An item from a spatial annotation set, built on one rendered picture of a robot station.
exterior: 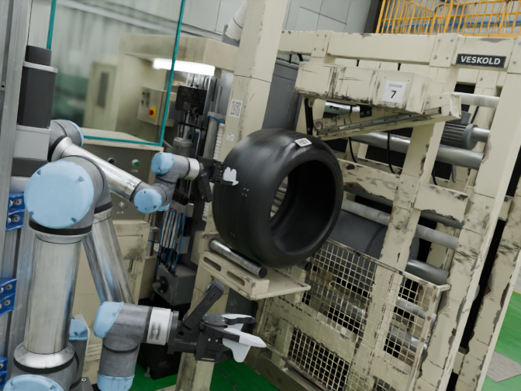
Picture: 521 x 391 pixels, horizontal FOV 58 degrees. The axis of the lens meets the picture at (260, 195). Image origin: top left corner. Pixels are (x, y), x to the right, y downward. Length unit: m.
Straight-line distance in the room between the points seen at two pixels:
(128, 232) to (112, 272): 1.14
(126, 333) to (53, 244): 0.23
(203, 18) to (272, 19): 9.82
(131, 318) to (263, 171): 0.90
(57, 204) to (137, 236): 1.37
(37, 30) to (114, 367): 10.06
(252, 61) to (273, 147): 0.47
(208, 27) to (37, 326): 11.21
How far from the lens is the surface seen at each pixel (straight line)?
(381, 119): 2.10
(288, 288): 2.08
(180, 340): 1.06
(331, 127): 2.25
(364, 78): 2.03
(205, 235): 2.10
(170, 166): 1.56
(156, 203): 1.45
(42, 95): 1.29
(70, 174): 0.92
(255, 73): 2.12
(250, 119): 2.13
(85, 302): 2.31
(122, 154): 2.19
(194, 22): 11.86
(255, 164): 1.77
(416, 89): 1.94
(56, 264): 0.99
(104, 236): 1.10
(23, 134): 1.30
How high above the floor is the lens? 1.54
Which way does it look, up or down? 10 degrees down
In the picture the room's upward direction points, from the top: 12 degrees clockwise
